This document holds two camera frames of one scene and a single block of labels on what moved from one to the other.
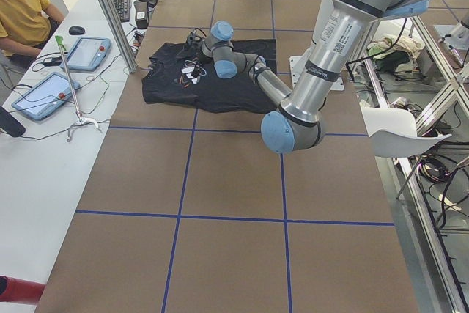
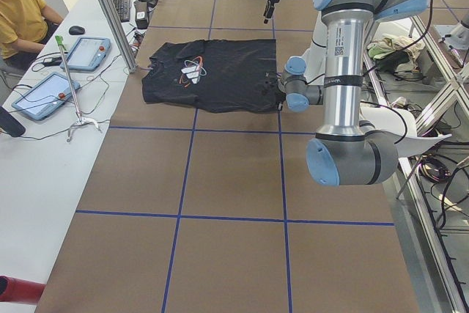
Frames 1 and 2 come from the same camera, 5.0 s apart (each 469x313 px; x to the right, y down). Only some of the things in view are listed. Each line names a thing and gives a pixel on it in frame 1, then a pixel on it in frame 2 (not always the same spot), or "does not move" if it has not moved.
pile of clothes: (396, 53) does not move
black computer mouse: (76, 30) does not move
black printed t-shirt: (172, 79) does not move
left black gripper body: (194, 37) to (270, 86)
